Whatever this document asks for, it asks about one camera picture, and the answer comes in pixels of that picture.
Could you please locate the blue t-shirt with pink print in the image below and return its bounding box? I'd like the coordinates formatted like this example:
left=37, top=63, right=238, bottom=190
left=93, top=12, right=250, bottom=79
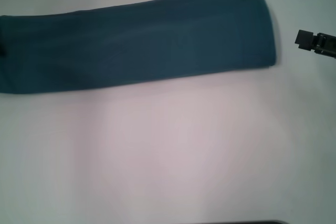
left=0, top=0, right=277, bottom=95

